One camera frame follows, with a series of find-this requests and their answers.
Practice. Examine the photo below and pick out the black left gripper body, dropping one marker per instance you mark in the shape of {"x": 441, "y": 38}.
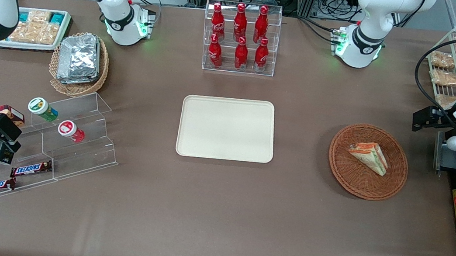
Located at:
{"x": 446, "y": 120}

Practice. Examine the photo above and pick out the teal snack packet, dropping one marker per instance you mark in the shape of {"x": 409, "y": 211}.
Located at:
{"x": 23, "y": 16}
{"x": 57, "y": 18}

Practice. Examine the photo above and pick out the brown red chocolate box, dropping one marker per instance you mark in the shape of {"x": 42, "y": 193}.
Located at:
{"x": 9, "y": 112}

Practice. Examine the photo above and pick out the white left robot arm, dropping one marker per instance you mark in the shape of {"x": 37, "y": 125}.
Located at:
{"x": 375, "y": 15}

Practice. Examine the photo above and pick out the beige plastic tray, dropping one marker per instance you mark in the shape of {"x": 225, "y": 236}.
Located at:
{"x": 218, "y": 131}

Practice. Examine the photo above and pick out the green lidded snack cup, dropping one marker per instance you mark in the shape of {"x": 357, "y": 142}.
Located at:
{"x": 39, "y": 106}

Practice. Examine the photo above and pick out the round brown wicker basket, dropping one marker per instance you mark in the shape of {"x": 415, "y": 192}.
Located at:
{"x": 357, "y": 182}

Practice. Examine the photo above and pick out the clear acrylic bottle rack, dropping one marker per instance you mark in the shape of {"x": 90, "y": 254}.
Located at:
{"x": 227, "y": 69}

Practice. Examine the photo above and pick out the silver foil packet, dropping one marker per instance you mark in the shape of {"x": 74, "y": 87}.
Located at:
{"x": 78, "y": 57}
{"x": 80, "y": 81}

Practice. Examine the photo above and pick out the red cola bottle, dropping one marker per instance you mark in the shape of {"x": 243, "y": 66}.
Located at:
{"x": 240, "y": 55}
{"x": 240, "y": 21}
{"x": 261, "y": 24}
{"x": 215, "y": 51}
{"x": 261, "y": 55}
{"x": 218, "y": 22}

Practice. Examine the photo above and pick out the oval tan wicker basket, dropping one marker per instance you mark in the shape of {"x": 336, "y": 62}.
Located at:
{"x": 79, "y": 90}

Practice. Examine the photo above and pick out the triangle sandwich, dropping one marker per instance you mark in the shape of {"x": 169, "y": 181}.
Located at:
{"x": 369, "y": 157}

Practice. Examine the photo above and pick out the white rectangular snack tray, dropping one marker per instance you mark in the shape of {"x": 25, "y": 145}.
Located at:
{"x": 27, "y": 48}

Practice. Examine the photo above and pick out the small black box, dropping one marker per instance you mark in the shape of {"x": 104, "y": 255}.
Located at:
{"x": 3, "y": 155}

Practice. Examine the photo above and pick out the clear bagged cracker pack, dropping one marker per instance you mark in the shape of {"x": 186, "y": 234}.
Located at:
{"x": 39, "y": 17}
{"x": 24, "y": 33}
{"x": 46, "y": 33}

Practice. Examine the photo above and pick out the red lidded snack cup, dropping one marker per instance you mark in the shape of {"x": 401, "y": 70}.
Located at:
{"x": 67, "y": 129}

